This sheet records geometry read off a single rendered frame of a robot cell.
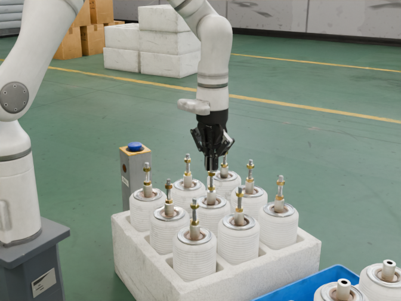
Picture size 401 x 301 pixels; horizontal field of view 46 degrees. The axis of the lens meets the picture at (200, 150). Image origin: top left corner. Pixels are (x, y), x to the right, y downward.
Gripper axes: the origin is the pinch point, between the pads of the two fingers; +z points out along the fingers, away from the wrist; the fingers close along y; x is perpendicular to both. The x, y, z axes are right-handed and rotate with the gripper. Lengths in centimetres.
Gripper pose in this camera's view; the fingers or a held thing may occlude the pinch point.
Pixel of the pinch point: (211, 163)
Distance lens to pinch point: 113.4
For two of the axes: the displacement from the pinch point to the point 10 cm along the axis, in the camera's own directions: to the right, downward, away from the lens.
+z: -0.1, 9.4, 3.5
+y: -7.0, -2.5, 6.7
